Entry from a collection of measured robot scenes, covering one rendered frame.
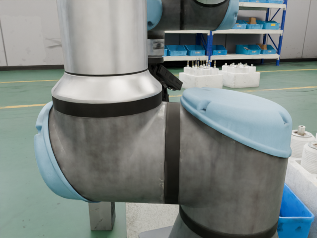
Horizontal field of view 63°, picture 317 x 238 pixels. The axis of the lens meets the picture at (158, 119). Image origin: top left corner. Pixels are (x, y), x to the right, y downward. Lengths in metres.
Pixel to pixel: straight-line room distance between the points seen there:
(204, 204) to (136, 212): 0.49
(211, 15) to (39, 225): 0.82
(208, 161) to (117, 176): 0.09
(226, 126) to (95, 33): 0.14
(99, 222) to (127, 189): 0.64
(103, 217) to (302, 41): 7.72
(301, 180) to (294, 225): 0.17
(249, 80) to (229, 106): 3.27
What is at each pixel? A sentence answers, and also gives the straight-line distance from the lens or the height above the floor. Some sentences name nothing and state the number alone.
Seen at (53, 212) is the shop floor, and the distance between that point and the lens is 1.04.
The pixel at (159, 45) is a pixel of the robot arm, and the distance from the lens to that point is 0.64.
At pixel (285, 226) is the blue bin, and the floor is 0.09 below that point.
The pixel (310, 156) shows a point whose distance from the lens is 0.98.
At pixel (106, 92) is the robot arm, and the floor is 0.54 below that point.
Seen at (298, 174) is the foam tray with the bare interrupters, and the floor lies 0.17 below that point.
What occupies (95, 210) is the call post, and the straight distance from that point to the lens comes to 0.88.
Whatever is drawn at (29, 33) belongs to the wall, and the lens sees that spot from 5.84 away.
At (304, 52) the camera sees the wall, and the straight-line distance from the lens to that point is 8.31.
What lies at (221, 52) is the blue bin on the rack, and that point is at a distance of 5.87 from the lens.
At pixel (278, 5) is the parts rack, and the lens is 6.64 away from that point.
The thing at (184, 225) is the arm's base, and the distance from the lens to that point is 0.32.
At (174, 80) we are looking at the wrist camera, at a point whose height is 0.48.
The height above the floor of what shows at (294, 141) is 0.23.
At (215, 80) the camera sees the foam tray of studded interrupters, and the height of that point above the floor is 0.11.
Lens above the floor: 0.59
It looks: 17 degrees down
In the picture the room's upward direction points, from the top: straight up
